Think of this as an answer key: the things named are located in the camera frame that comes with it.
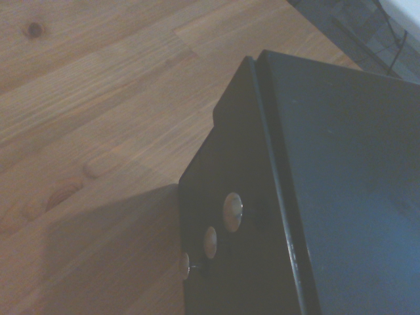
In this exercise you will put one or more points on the black drawer with large knob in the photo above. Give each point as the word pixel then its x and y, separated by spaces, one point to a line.
pixel 252 157

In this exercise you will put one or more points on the black drawer with medium knob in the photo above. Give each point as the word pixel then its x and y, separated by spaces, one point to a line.
pixel 201 200

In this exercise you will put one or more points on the large beige drawer knob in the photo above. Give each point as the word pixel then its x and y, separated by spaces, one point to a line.
pixel 232 212

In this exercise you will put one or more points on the medium beige drawer knob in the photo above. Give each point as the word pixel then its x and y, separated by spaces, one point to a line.
pixel 210 242

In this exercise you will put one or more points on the small beige drawer knob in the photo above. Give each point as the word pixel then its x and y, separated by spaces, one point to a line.
pixel 186 265

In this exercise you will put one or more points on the black drawer cabinet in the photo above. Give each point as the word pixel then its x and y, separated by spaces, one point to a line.
pixel 348 170

